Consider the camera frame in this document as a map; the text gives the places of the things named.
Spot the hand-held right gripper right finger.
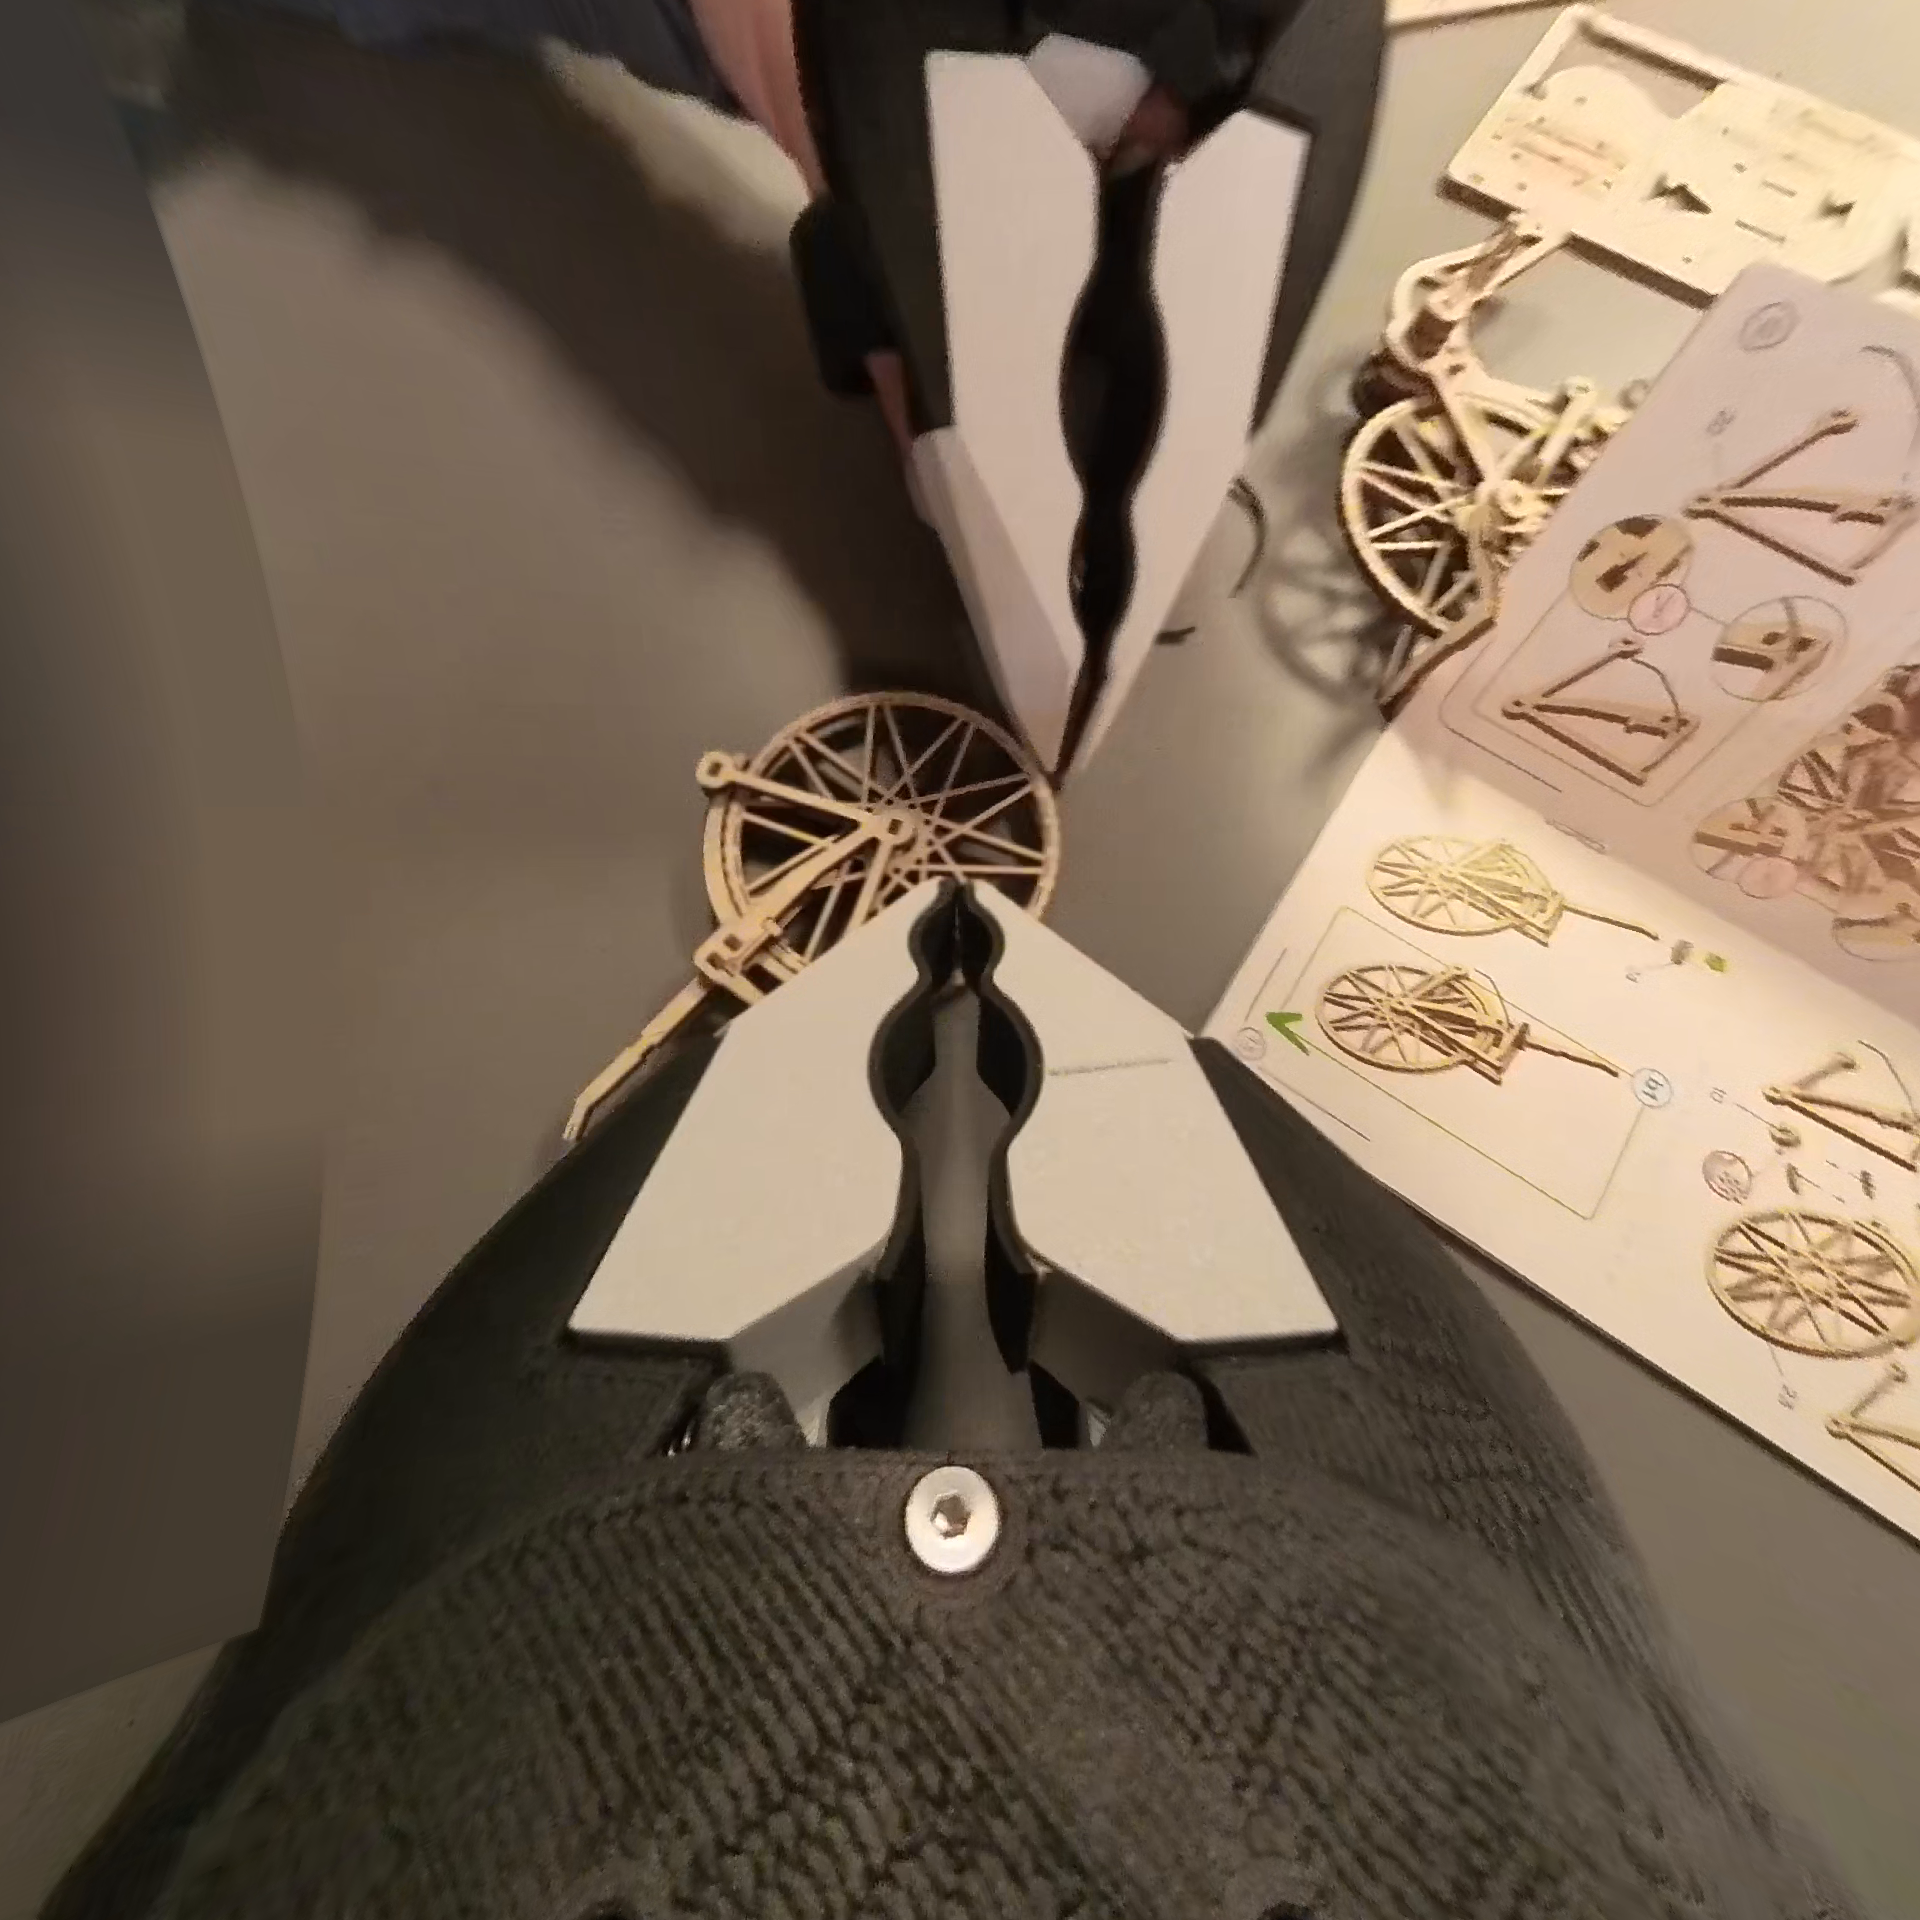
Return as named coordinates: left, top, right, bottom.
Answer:
left=955, top=895, right=1342, bottom=1370

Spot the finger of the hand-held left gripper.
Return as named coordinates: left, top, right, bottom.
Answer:
left=904, top=47, right=1112, bottom=768
left=1068, top=112, right=1297, bottom=774

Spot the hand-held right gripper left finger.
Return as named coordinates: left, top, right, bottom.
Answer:
left=570, top=881, right=966, bottom=1379

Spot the wooden wheel with fork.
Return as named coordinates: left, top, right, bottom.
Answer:
left=565, top=692, right=1061, bottom=1141

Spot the wooden bicycle model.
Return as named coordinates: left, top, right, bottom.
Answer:
left=1326, top=209, right=1637, bottom=719

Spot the large wooden parts sheet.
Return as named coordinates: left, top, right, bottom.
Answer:
left=1440, top=0, right=1920, bottom=298

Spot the black rubber band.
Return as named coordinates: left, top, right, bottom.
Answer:
left=1151, top=476, right=1271, bottom=642

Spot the instruction booklet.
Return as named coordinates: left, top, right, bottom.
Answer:
left=1206, top=261, right=1920, bottom=1547

